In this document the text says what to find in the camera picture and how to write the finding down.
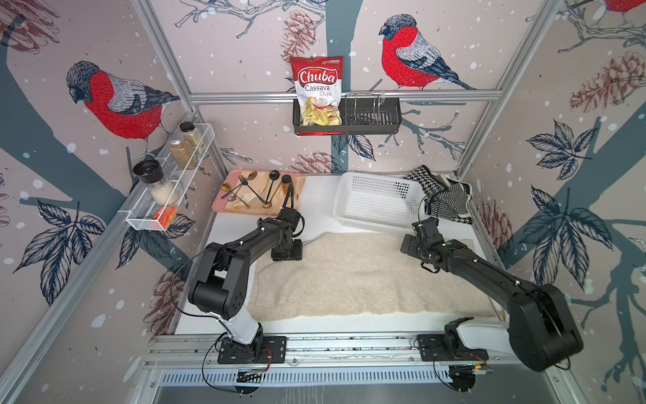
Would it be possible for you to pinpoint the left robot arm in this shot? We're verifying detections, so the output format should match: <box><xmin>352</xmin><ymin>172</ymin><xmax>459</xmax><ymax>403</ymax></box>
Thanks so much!
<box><xmin>188</xmin><ymin>208</ymin><xmax>304</xmax><ymax>357</ymax></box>

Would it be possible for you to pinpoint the pink tray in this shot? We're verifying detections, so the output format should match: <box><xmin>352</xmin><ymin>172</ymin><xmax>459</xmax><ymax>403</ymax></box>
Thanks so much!
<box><xmin>211</xmin><ymin>168</ymin><xmax>307</xmax><ymax>219</ymax></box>

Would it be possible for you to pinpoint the small amber spice bottle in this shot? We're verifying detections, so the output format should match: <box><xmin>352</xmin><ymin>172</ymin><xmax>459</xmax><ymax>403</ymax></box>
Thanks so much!
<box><xmin>281</xmin><ymin>174</ymin><xmax>294</xmax><ymax>198</ymax></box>

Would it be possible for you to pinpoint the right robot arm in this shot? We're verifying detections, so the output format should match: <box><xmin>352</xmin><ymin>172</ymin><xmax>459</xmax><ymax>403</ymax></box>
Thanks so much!
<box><xmin>400</xmin><ymin>217</ymin><xmax>584</xmax><ymax>371</ymax></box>

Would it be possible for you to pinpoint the gold spoon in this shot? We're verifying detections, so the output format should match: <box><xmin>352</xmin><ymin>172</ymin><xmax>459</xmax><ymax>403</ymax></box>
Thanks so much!
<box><xmin>220</xmin><ymin>183</ymin><xmax>251</xmax><ymax>209</ymax></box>

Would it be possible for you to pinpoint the large jar black lid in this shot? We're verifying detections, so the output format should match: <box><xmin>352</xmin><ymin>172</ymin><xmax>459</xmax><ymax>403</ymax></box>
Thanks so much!
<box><xmin>133</xmin><ymin>159</ymin><xmax>179</xmax><ymax>206</ymax></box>

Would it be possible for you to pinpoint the black white patterned scarf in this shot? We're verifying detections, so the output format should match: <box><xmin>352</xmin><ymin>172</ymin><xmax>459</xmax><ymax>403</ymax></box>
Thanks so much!
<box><xmin>404</xmin><ymin>165</ymin><xmax>473</xmax><ymax>225</ymax></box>

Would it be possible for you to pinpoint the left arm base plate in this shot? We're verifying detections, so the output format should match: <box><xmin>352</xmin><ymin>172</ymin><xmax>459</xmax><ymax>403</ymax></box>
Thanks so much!
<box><xmin>216</xmin><ymin>336</ymin><xmax>288</xmax><ymax>365</ymax></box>

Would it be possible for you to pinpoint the beige knitted scarf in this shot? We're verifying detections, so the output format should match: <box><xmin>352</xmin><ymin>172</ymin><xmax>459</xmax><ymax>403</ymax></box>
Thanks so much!
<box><xmin>248</xmin><ymin>232</ymin><xmax>497</xmax><ymax>322</ymax></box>

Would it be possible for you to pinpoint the aluminium front rail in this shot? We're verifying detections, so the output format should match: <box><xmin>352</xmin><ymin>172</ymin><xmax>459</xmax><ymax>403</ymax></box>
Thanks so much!
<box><xmin>143</xmin><ymin>330</ymin><xmax>561</xmax><ymax>367</ymax></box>

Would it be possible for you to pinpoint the red cassava chips bag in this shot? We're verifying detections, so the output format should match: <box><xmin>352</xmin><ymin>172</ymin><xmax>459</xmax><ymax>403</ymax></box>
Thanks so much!
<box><xmin>289</xmin><ymin>57</ymin><xmax>343</xmax><ymax>126</ymax></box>

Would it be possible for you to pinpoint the spice jar black lid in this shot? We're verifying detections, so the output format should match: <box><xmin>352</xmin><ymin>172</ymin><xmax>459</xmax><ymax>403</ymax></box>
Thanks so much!
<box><xmin>179</xmin><ymin>121</ymin><xmax>206</xmax><ymax>154</ymax></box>

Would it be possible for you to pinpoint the black ladle spoon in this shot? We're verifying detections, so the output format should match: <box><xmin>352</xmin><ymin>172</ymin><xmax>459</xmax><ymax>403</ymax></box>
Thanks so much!
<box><xmin>262</xmin><ymin>170</ymin><xmax>281</xmax><ymax>210</ymax></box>

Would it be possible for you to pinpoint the white plastic basket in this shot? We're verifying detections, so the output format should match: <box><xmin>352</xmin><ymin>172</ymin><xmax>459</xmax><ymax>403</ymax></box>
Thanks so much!
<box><xmin>332</xmin><ymin>172</ymin><xmax>426</xmax><ymax>235</ymax></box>

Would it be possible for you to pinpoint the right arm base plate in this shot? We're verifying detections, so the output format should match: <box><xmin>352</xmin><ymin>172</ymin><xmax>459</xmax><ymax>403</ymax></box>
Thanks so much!
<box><xmin>413</xmin><ymin>333</ymin><xmax>489</xmax><ymax>363</ymax></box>

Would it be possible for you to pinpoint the black gold fork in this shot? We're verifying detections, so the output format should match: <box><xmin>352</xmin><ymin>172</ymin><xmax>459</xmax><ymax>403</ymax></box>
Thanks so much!
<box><xmin>238</xmin><ymin>175</ymin><xmax>266</xmax><ymax>204</ymax></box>

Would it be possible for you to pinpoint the beige cloth on tray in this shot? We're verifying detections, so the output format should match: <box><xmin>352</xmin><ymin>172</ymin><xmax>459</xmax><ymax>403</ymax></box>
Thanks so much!
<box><xmin>225</xmin><ymin>171</ymin><xmax>307</xmax><ymax>216</ymax></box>

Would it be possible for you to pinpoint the black wire wall basket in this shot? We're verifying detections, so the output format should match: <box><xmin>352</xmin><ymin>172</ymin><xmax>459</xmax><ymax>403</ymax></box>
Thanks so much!
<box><xmin>292</xmin><ymin>94</ymin><xmax>402</xmax><ymax>136</ymax></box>

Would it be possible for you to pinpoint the white wire wall shelf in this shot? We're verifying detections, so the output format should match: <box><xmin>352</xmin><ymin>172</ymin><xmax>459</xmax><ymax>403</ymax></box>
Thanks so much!
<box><xmin>125</xmin><ymin>123</ymin><xmax>215</xmax><ymax>232</ymax></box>

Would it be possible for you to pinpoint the spice jar silver lid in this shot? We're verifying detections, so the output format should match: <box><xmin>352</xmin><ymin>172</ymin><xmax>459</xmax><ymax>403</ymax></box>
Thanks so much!
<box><xmin>169</xmin><ymin>139</ymin><xmax>198</xmax><ymax>170</ymax></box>

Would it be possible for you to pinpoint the small orange box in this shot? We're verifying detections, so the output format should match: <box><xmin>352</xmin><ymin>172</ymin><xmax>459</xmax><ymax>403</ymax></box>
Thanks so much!
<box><xmin>152</xmin><ymin>206</ymin><xmax>178</xmax><ymax>230</ymax></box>

